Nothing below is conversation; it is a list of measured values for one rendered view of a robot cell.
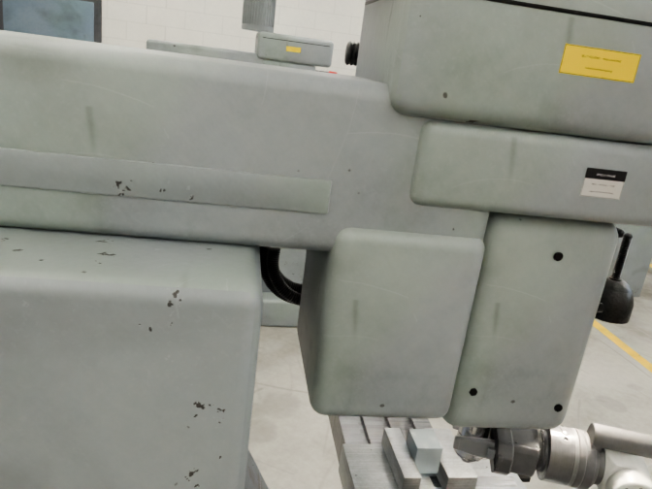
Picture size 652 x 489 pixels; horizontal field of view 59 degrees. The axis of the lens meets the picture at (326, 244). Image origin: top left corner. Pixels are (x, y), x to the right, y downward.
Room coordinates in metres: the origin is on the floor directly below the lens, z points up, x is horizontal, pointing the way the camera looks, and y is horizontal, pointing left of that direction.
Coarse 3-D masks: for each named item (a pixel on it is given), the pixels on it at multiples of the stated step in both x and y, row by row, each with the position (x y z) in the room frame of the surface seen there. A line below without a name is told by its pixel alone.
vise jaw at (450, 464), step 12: (444, 432) 1.03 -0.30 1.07; (444, 444) 0.99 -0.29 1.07; (444, 456) 0.95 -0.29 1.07; (456, 456) 0.96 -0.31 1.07; (444, 468) 0.92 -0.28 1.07; (456, 468) 0.92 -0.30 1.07; (468, 468) 0.93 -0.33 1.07; (444, 480) 0.90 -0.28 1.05; (456, 480) 0.90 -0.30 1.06; (468, 480) 0.90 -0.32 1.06
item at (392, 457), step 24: (384, 432) 1.01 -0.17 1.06; (360, 456) 0.97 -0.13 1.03; (384, 456) 0.98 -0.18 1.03; (408, 456) 0.94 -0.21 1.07; (360, 480) 0.90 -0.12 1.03; (384, 480) 0.91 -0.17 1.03; (408, 480) 0.88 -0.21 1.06; (432, 480) 0.93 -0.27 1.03; (480, 480) 0.95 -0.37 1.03; (504, 480) 0.96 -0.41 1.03
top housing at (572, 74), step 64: (384, 0) 0.73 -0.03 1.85; (448, 0) 0.63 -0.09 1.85; (512, 0) 0.64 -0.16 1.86; (576, 0) 0.65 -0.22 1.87; (640, 0) 0.67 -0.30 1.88; (384, 64) 0.68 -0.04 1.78; (448, 64) 0.63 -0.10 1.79; (512, 64) 0.64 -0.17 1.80; (576, 64) 0.65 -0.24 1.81; (640, 64) 0.67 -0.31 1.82; (576, 128) 0.66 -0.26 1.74; (640, 128) 0.67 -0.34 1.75
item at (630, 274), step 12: (624, 228) 4.87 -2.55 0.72; (636, 228) 4.90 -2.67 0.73; (648, 228) 4.93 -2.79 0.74; (636, 240) 4.91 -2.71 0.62; (648, 240) 4.94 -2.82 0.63; (636, 252) 4.92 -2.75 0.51; (648, 252) 4.95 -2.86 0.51; (612, 264) 4.87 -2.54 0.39; (624, 264) 4.90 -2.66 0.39; (636, 264) 4.93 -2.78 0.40; (648, 264) 4.96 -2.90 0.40; (624, 276) 4.91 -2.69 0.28; (636, 276) 4.94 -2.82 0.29; (636, 288) 4.95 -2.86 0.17
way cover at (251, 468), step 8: (248, 456) 0.87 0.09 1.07; (248, 464) 0.85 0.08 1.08; (248, 472) 0.83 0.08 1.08; (256, 472) 0.87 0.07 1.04; (248, 480) 0.81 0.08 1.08; (256, 480) 0.85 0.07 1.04; (264, 480) 0.90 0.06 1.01; (248, 488) 0.79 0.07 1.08; (256, 488) 0.83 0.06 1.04; (264, 488) 0.87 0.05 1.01
